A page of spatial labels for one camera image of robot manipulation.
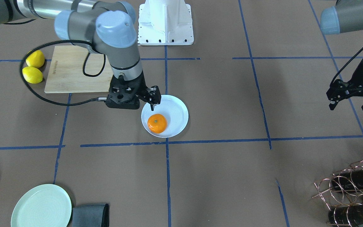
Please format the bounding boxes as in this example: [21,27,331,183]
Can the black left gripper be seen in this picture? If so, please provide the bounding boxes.
[326,60,363,111]

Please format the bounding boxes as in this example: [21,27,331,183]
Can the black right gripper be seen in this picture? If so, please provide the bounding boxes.
[106,73,161,111]

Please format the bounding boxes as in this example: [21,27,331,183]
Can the light blue plate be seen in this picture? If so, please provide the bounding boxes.
[141,95,189,138]

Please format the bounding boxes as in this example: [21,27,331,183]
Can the orange mandarin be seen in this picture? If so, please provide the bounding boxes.
[147,113,168,134]

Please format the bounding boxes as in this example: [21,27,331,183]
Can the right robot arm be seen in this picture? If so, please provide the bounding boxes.
[0,0,161,110]

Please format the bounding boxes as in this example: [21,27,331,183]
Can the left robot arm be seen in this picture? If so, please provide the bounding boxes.
[320,0,363,111]

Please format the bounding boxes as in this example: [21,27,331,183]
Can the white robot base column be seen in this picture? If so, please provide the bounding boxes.
[137,0,194,46]

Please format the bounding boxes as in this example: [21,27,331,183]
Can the light green plate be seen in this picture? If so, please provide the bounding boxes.
[10,184,72,227]

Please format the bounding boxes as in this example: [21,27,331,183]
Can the wooden cutting board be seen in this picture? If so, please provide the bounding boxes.
[44,45,112,94]

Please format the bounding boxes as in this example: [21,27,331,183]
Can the dark green wine bottle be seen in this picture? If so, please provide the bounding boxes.
[327,205,363,227]

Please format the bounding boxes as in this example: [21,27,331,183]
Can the yellow lemon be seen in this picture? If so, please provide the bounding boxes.
[25,50,46,68]
[22,66,43,84]

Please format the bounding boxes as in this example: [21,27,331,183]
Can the dark grey folded cloth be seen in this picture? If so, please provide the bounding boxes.
[72,203,110,227]

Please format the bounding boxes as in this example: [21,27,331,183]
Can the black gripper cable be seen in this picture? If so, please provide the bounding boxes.
[330,28,363,89]

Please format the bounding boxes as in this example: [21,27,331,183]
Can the copper wire bottle rack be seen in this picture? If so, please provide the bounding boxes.
[314,160,363,227]

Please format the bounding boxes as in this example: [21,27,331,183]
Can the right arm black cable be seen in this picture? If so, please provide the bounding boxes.
[19,40,111,106]

